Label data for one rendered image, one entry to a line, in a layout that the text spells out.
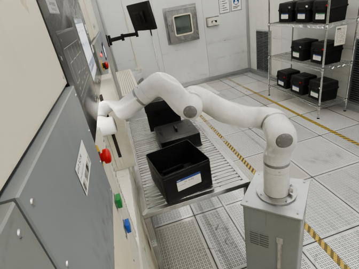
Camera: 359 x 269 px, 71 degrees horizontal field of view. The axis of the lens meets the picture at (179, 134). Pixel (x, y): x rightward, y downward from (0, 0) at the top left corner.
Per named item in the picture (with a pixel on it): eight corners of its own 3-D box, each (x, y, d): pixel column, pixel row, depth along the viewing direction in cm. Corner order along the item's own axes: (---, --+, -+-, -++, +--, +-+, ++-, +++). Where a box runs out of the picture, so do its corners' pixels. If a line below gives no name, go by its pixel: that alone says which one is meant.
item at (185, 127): (203, 144, 179) (200, 128, 173) (163, 156, 174) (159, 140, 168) (190, 128, 205) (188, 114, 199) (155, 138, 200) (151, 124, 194)
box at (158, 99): (182, 124, 214) (178, 96, 203) (150, 132, 211) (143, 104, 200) (177, 113, 240) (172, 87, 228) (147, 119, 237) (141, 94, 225)
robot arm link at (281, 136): (286, 153, 122) (288, 108, 111) (298, 176, 106) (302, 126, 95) (260, 155, 124) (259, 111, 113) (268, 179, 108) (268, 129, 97)
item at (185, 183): (168, 205, 131) (161, 178, 123) (151, 177, 154) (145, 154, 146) (213, 184, 139) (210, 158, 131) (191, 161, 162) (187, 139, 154)
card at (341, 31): (345, 44, 302) (349, 20, 290) (334, 47, 299) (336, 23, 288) (344, 44, 305) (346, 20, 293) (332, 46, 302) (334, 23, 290)
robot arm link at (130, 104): (128, 72, 111) (84, 110, 122) (136, 100, 103) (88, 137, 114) (142, 81, 118) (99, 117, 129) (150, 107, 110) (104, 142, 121)
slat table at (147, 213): (254, 269, 171) (250, 181, 136) (169, 301, 162) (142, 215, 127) (195, 168, 285) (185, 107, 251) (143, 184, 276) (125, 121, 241)
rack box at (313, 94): (305, 96, 367) (306, 79, 355) (322, 92, 370) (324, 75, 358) (320, 103, 340) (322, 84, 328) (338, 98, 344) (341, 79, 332)
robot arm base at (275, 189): (299, 184, 128) (301, 153, 120) (293, 210, 114) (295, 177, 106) (261, 176, 138) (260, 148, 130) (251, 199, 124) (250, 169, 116)
